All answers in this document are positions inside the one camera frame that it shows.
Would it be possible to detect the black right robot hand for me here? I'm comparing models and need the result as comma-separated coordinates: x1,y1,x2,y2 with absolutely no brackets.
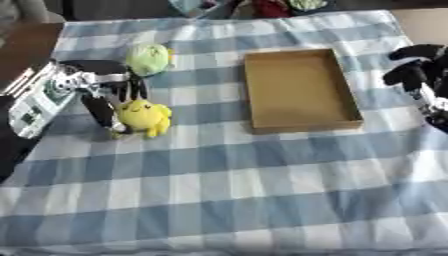
381,43,448,93

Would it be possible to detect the tan cardboard box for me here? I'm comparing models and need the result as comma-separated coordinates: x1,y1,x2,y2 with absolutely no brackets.
241,48,366,135

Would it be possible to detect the red bag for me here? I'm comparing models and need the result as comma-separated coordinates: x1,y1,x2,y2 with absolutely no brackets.
250,0,294,19

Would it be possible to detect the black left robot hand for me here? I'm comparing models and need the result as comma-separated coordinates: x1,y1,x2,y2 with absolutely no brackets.
56,59,151,134

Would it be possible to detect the light green soft toy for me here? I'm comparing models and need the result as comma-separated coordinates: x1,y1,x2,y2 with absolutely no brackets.
124,42,177,78

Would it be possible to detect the yellow chick soft toy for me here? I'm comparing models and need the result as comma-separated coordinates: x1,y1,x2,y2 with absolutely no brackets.
108,98,175,140

